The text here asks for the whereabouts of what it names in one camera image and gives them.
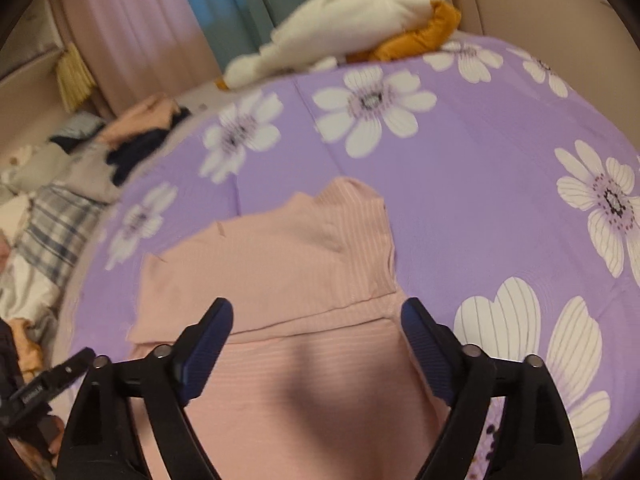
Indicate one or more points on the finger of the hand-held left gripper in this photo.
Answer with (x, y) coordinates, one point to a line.
(70, 367)

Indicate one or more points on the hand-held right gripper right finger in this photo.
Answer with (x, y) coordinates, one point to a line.
(425, 350)

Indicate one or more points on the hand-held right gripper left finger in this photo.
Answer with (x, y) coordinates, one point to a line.
(207, 350)

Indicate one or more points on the pink striped sweater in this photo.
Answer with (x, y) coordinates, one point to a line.
(300, 360)

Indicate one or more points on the white cloth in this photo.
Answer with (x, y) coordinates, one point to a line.
(25, 285)

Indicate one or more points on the plaid blanket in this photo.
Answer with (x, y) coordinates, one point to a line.
(60, 235)

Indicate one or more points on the purple floral blanket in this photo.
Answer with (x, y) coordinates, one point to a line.
(475, 210)

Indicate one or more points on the cream cloth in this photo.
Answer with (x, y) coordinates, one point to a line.
(14, 217)

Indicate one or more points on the grey pillow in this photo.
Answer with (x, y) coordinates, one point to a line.
(87, 175)

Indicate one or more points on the dark navy garment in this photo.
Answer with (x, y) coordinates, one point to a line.
(137, 155)

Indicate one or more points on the folded pink garment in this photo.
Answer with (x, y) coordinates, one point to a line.
(145, 117)

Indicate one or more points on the yellow tassel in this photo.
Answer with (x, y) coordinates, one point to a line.
(74, 77)

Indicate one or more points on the white goose plush toy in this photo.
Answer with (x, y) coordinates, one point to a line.
(350, 25)

